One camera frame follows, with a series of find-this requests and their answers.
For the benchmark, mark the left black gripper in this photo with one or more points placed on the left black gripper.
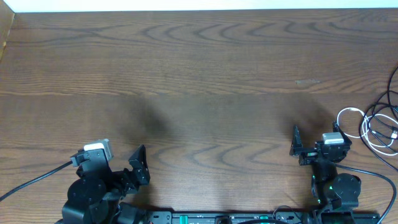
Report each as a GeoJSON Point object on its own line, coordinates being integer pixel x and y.
{"type": "Point", "coordinates": [133, 182]}

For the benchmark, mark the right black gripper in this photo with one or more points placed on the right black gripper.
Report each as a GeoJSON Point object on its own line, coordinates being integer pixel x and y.
{"type": "Point", "coordinates": [306, 157]}

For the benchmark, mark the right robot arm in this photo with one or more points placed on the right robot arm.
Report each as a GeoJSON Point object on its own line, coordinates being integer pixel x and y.
{"type": "Point", "coordinates": [337, 194]}

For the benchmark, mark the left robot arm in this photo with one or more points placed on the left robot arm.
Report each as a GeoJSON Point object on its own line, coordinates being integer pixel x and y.
{"type": "Point", "coordinates": [95, 196]}

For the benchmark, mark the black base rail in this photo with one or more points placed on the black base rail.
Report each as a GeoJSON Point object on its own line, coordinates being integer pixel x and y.
{"type": "Point", "coordinates": [281, 216]}

